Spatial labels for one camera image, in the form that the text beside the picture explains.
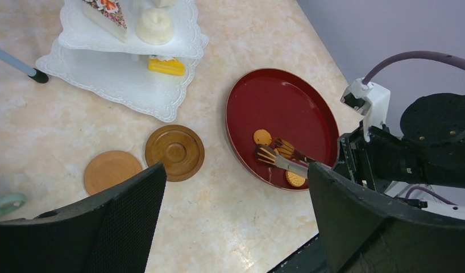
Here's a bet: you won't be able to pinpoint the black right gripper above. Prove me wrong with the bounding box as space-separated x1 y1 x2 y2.
333 126 435 193

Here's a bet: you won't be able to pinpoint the white roll cake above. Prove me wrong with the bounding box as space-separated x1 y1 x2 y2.
152 0 177 8

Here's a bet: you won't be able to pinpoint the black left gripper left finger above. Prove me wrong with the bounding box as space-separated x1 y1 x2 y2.
0 163 167 272

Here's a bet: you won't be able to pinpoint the white strawberry cake slice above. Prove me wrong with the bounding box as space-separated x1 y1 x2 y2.
81 0 127 43

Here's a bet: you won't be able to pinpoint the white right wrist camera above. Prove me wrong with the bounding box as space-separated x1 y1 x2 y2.
341 78 391 142

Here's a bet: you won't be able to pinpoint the metal serving tongs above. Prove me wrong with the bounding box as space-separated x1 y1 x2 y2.
255 138 316 178

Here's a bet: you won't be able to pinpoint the light wooden coaster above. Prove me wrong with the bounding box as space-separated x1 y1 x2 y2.
83 150 143 195

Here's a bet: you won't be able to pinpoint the white three-tier cake stand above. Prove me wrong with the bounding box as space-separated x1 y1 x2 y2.
36 1 209 122

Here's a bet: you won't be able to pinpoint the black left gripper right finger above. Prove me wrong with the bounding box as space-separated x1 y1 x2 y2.
308 162 465 272

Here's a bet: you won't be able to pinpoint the red round tray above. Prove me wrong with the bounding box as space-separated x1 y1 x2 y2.
225 68 339 191

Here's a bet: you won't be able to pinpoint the dark wooden saucer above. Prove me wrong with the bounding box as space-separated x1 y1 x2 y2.
144 125 205 182

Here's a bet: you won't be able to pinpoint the orange chip cookie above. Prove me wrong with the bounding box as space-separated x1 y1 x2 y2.
253 129 272 146

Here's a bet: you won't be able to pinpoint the orange fish-shaped cookie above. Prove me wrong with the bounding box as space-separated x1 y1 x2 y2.
273 138 295 159

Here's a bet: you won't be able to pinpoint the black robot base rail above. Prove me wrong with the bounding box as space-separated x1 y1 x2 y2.
268 234 330 273

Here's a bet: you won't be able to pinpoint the white round mousse cake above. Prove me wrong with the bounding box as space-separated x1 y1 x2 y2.
135 8 175 46

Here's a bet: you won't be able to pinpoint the round tan biscuit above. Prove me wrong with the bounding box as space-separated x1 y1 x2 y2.
285 171 306 188

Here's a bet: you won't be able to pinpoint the yellow cake slice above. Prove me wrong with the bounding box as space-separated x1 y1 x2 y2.
148 55 185 76

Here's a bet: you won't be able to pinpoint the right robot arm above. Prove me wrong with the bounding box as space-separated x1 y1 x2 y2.
333 93 465 220

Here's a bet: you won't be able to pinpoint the mint green cup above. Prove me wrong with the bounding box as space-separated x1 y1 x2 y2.
0 193 27 217

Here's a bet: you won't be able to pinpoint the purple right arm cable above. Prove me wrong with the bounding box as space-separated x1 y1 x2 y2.
362 50 465 86

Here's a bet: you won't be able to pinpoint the light blue tripod stand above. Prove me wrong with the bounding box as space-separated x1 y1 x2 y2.
0 49 49 84

